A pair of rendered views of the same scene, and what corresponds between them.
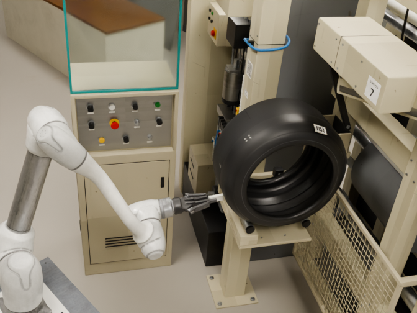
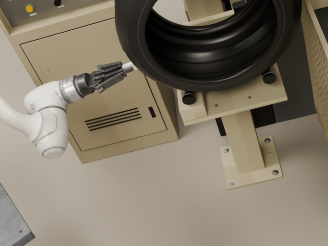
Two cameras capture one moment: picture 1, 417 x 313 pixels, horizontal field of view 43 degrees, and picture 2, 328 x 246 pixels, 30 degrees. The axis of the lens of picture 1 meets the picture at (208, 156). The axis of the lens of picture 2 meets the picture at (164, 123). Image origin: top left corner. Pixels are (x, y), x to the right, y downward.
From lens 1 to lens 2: 99 cm
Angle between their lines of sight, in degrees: 24
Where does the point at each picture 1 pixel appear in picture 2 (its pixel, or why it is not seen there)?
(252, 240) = (197, 112)
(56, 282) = not seen: outside the picture
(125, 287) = (123, 173)
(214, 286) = (228, 161)
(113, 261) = (106, 145)
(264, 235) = (220, 101)
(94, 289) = (89, 179)
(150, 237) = (39, 133)
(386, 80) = not seen: outside the picture
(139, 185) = (96, 53)
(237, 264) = (238, 133)
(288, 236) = (254, 99)
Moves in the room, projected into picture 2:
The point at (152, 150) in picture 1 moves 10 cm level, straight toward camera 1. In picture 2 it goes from (95, 8) to (92, 22)
